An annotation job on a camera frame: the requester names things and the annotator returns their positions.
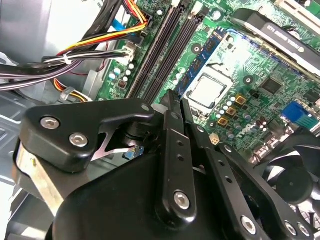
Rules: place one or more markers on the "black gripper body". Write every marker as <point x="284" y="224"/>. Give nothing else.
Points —
<point x="112" y="212"/>

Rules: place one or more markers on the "black gripper left finger wide plate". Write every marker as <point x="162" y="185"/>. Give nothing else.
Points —
<point x="75" y="117"/>

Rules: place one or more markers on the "black gripper right finger link bars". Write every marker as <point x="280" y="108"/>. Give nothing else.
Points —
<point x="225" y="172"/>

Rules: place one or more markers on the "RAM stick with black chips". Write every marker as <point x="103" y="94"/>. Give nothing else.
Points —
<point x="198" y="62"/>

